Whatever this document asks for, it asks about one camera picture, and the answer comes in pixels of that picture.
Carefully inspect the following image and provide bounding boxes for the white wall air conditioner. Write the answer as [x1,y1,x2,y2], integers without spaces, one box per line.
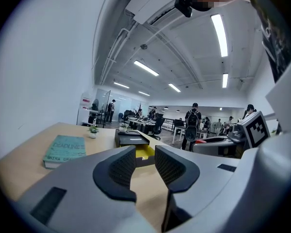
[125,0,180,25]

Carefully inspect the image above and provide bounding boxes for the white office desk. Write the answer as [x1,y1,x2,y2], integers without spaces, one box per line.
[171,126,188,145]

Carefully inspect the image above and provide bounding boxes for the grey box with yellow interior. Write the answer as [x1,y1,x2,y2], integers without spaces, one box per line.
[114,129,156,167]

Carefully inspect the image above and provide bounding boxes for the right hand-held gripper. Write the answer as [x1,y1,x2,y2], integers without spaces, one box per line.
[192,112,271,159]

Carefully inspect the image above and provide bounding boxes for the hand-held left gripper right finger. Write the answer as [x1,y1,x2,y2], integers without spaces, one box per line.
[154,144,241,233]

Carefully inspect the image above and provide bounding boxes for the black standing fan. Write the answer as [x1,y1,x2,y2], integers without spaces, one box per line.
[91,99,99,117]

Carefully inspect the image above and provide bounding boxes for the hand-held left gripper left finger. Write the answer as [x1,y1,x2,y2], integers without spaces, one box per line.
[16,145,161,233]

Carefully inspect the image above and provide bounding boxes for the white cabinet red label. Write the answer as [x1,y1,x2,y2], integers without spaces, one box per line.
[80,92,92,126]

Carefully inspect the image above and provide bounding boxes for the black office chair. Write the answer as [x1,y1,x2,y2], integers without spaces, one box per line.
[151,117,166,141]

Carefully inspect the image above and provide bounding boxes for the black backpack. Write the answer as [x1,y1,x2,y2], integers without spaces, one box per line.
[187,110,200,127]

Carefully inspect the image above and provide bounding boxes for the teal book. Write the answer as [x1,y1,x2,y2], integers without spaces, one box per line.
[42,134,87,170]

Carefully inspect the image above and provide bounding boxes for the white meeting table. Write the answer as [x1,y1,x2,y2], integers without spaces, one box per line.
[128,118,156,134]

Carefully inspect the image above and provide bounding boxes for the person's black printed shirt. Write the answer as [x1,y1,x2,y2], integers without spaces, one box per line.
[249,0,291,83]

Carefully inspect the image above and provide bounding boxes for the white ceiling pipes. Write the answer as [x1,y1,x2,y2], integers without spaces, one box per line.
[98,24,139,85]

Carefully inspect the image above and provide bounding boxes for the black head-mounted camera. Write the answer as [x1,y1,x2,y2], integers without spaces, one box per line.
[174,0,193,18]

